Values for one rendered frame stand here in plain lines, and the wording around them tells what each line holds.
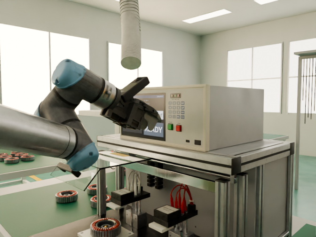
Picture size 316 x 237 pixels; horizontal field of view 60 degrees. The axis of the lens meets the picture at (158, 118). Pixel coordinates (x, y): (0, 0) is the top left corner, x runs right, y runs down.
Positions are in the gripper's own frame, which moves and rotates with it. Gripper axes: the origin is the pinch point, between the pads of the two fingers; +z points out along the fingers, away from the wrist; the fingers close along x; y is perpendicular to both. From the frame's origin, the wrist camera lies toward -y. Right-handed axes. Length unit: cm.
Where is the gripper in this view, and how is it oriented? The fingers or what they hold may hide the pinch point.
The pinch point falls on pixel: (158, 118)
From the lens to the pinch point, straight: 88.7
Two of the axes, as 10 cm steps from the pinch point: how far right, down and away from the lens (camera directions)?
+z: 6.5, 3.8, 6.5
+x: 6.9, 0.5, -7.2
